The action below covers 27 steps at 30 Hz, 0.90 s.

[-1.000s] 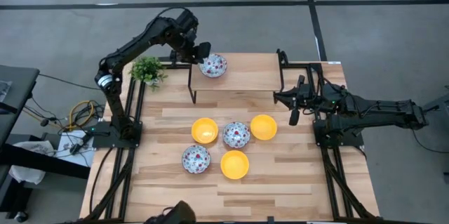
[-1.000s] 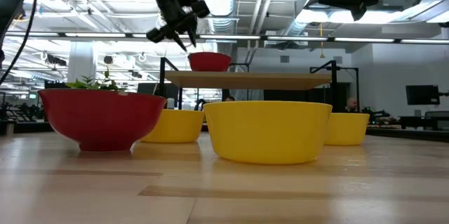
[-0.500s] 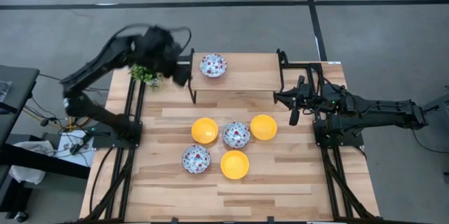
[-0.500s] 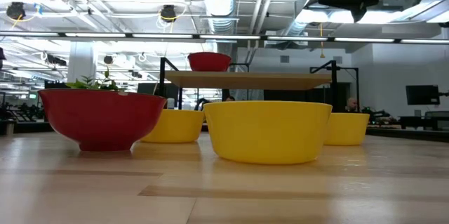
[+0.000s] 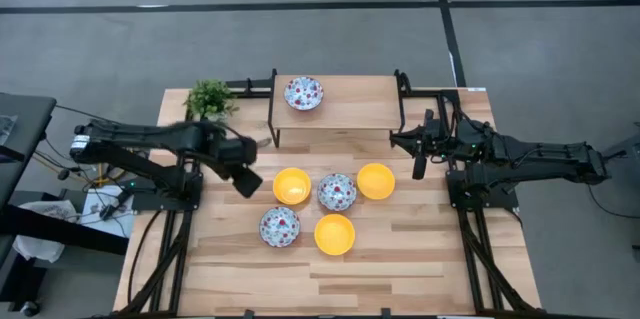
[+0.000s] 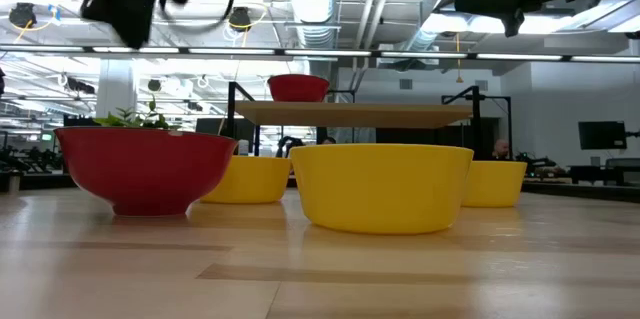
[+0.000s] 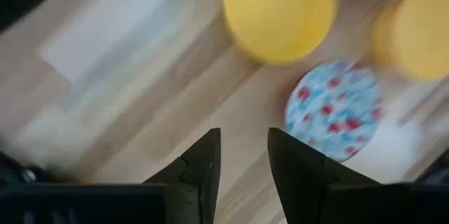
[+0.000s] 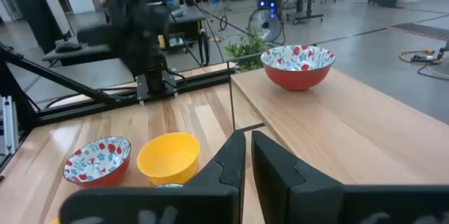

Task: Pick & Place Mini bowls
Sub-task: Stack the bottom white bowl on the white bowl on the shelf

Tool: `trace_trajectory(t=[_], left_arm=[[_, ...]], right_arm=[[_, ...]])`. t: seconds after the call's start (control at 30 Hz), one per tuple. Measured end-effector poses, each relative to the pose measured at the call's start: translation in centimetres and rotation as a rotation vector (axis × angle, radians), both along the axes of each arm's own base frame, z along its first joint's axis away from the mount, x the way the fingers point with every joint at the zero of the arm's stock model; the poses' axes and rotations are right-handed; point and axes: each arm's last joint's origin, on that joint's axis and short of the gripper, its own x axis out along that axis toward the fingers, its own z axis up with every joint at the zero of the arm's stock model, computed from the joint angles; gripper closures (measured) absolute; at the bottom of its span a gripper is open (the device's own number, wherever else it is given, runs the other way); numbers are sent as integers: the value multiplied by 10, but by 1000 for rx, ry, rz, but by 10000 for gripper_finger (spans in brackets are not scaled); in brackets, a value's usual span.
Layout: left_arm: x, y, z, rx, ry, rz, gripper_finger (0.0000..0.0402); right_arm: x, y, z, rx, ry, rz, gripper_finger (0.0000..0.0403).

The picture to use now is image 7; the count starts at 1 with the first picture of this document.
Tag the red floral mini bowl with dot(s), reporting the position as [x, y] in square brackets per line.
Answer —
[333, 108]

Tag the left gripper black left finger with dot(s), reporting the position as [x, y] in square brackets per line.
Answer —
[200, 189]

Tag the yellow mini bowl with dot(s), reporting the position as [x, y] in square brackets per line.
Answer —
[417, 31]
[280, 13]

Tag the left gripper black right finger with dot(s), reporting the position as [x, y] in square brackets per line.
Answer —
[298, 182]

